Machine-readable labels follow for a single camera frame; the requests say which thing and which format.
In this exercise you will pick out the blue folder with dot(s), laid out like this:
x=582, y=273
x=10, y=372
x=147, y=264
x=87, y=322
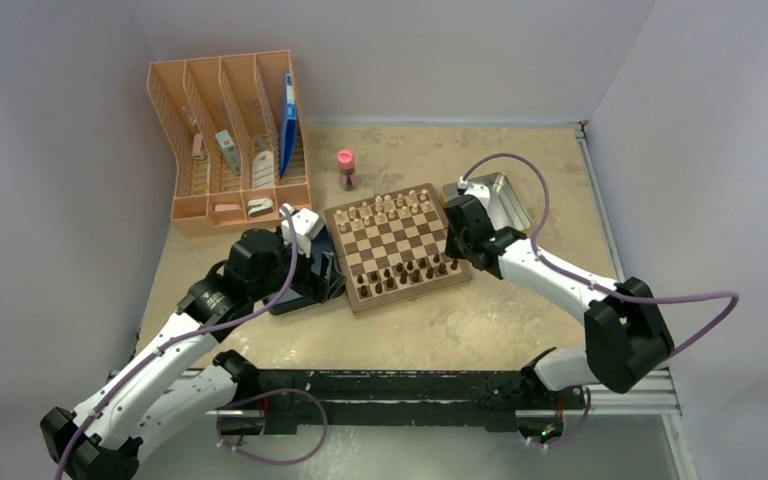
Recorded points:
x=289, y=124

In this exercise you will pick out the pink capped small bottle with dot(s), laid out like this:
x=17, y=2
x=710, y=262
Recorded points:
x=347, y=169

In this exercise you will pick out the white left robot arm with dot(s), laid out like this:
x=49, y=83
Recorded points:
x=109, y=435

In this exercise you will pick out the row of white chess pieces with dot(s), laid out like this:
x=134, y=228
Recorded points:
x=408, y=209

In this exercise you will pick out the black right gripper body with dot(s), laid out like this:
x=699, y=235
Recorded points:
x=456, y=245

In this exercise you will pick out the white clip in organizer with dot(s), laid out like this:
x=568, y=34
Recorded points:
x=259, y=207

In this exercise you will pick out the wooden chess board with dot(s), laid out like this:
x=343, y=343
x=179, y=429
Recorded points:
x=361, y=253

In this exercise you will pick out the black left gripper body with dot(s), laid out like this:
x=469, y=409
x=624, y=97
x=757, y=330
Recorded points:
x=308, y=282

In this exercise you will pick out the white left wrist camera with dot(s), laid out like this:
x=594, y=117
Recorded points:
x=303, y=225

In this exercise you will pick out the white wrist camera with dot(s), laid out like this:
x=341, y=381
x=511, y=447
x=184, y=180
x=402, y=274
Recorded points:
x=476, y=189
x=303, y=225

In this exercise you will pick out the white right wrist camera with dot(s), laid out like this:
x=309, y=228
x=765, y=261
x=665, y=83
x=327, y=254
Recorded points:
x=476, y=189

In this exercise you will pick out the pink small item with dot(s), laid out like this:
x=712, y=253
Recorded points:
x=198, y=148

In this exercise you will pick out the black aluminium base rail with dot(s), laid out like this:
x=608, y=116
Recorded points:
x=498, y=401

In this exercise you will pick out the teal white small box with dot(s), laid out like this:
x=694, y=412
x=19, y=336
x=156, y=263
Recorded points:
x=230, y=151

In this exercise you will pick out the silver metal tin tray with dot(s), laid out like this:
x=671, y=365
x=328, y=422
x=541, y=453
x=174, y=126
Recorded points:
x=505, y=208

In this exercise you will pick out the orange plastic file organizer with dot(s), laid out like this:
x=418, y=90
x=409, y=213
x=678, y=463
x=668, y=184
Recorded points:
x=236, y=129

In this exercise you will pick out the dark blue tin lid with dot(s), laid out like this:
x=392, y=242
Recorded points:
x=285, y=305

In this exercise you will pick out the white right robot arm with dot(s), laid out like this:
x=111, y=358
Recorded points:
x=626, y=336

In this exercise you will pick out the white striped card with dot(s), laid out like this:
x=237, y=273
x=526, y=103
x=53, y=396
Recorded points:
x=263, y=170

